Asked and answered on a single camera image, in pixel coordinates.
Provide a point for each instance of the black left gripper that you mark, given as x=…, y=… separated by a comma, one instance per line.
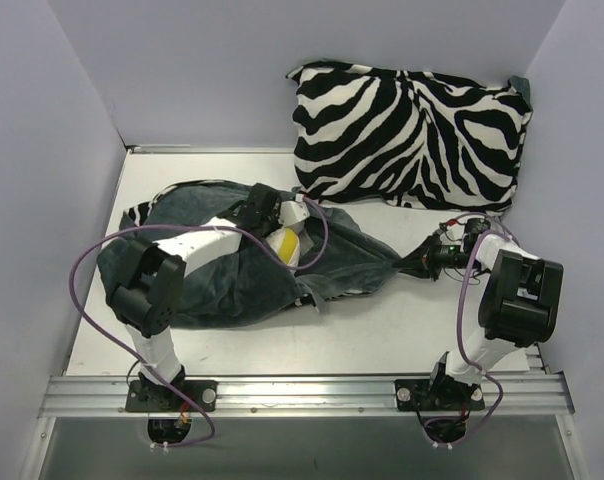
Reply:
x=261, y=210

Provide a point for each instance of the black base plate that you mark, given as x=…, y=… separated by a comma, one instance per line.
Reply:
x=419, y=395
x=148, y=397

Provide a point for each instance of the aluminium front rail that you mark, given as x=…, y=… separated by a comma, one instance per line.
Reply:
x=534, y=393

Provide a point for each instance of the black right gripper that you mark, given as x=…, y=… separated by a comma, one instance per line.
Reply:
x=429, y=258

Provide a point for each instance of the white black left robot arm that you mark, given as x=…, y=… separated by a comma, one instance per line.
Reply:
x=149, y=280

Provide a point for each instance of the cream quilted pillow yellow trim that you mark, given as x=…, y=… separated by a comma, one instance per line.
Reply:
x=285, y=243

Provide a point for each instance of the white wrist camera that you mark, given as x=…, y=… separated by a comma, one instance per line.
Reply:
x=293, y=215
x=446, y=226

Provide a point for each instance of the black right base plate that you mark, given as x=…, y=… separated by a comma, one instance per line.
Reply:
x=419, y=395

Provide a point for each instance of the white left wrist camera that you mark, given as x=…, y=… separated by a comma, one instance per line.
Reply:
x=293, y=215

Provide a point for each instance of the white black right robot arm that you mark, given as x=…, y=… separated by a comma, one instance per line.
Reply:
x=472, y=356

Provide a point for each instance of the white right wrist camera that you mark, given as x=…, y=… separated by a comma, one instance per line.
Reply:
x=446, y=226

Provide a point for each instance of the grey zebra pillowcase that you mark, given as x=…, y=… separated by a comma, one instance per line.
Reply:
x=339, y=259

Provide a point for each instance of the aluminium back rail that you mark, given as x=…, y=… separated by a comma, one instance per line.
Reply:
x=160, y=149

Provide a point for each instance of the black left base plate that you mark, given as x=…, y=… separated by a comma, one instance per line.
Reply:
x=148, y=397

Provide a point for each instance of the zebra print pillow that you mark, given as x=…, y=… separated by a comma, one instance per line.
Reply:
x=413, y=139

